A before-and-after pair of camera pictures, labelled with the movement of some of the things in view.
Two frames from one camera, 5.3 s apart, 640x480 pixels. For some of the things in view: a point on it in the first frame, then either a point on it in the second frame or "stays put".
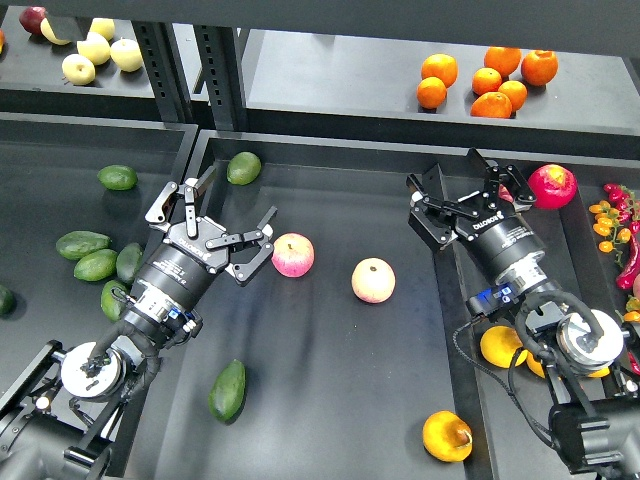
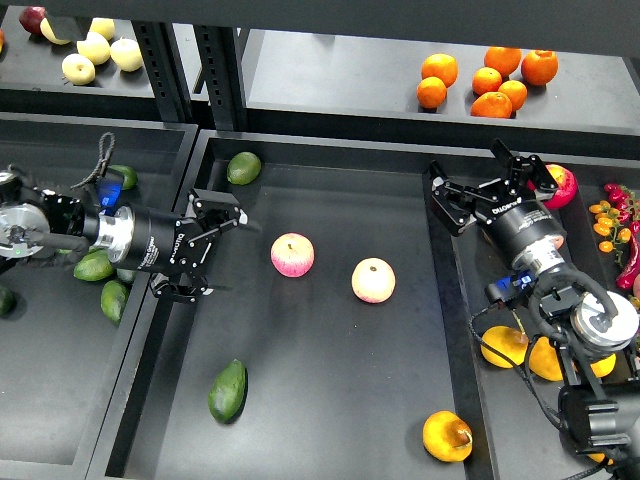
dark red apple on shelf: [30, 19] stays put
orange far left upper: [442, 66] stays put
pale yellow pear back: [104, 26] stays put
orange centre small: [485, 80] stays put
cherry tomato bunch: [617, 218] stays put
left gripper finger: [189, 188] -> [218, 210]
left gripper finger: [247, 268] -> [187, 287]
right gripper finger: [507, 179] -> [540, 181]
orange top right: [539, 67] stays put
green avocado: [227, 392] stays put
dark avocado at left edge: [7, 301] stays put
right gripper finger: [434, 218] -> [459, 205]
